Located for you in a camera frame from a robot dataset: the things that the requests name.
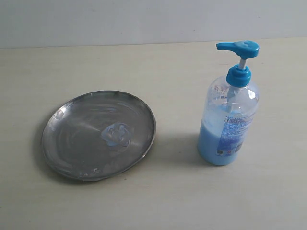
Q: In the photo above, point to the blue soap blob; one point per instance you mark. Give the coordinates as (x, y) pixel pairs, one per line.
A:
(117, 134)

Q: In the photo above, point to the clear blue pump soap bottle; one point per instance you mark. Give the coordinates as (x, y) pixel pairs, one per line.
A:
(231, 103)

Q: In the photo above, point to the round stainless steel plate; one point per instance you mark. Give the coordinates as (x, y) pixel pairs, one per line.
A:
(71, 142)

